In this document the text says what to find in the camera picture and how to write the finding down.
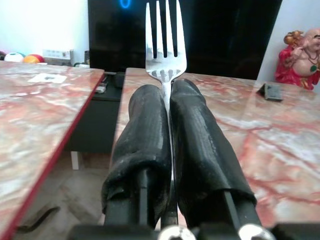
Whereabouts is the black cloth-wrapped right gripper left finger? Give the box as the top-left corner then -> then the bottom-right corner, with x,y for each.
101,84 -> 173,230

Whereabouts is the large black television screen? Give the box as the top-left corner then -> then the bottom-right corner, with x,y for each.
87,0 -> 283,81

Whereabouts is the small dark folded card stand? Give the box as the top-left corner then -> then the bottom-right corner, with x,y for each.
256,82 -> 284,102

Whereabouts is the white paper with dark print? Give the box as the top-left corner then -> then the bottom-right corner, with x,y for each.
27,73 -> 68,84

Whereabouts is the silver metal fork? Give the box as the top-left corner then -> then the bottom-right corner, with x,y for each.
145,0 -> 188,226

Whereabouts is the black low tv cabinet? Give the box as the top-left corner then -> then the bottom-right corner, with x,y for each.
63,71 -> 126,171

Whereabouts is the orange billiard ball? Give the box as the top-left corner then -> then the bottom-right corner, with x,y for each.
23,55 -> 41,64

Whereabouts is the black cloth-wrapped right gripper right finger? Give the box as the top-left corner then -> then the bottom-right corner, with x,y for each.
169,78 -> 262,230

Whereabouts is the red laughing Buddha statue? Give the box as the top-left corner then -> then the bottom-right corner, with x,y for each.
274,27 -> 320,91

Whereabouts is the black cable on floor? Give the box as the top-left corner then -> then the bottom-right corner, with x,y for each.
16,206 -> 61,232

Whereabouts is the white wall socket strip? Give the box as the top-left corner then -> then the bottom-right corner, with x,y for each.
42,49 -> 75,66

